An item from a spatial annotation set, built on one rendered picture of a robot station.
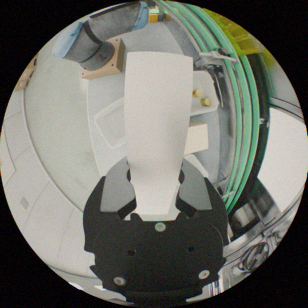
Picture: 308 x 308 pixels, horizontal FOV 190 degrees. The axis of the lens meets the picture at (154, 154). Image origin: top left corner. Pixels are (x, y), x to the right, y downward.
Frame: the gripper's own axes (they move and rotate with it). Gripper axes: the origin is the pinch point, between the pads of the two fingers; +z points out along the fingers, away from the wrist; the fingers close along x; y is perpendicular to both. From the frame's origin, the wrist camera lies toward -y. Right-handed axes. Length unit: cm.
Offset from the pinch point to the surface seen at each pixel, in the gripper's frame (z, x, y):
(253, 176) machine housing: 14, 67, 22
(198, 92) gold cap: 27.7, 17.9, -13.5
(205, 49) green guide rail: 18.3, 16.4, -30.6
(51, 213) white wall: 18, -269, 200
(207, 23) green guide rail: 15, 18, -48
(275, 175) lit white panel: -2, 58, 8
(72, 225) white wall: 32, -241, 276
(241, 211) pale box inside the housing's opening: 5, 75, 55
